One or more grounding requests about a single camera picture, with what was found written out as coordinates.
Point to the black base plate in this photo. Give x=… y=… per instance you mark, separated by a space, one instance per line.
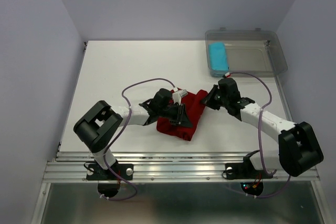
x=96 y=173
x=235 y=171

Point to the red t shirt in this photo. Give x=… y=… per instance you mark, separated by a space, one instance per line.
x=194 y=111

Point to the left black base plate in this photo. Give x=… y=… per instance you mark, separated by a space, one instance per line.
x=96 y=173

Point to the rolled light blue t shirt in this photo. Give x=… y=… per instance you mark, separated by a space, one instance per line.
x=218 y=56

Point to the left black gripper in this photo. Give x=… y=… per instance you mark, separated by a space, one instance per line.
x=181 y=118

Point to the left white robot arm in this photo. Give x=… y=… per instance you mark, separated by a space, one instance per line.
x=97 y=127

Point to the clear plastic bin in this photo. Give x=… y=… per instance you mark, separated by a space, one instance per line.
x=257 y=52

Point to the aluminium mounting rail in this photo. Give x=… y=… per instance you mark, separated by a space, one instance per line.
x=197 y=167

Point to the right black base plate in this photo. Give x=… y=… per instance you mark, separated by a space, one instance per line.
x=235 y=171

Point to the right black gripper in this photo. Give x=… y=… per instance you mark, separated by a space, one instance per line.
x=208 y=98

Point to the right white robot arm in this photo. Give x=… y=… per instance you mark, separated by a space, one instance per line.
x=298 y=148

